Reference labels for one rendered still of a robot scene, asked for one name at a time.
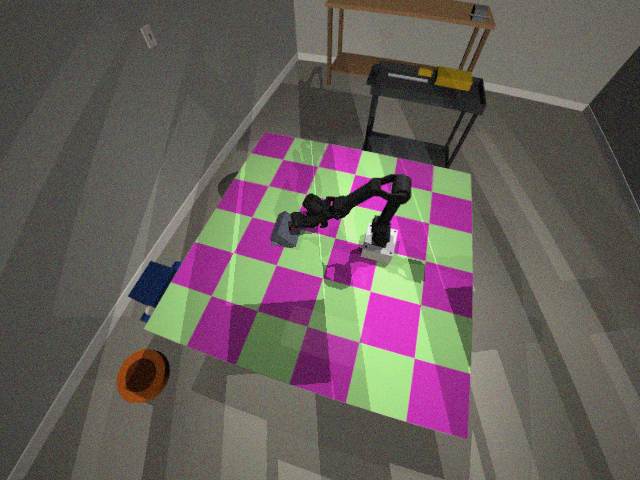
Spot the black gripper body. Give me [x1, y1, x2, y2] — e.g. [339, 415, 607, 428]
[290, 212, 328, 228]

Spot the grey flat panel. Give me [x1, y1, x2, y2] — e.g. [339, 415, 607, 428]
[270, 211, 301, 248]

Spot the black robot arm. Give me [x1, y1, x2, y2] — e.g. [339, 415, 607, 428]
[302, 174, 412, 248]

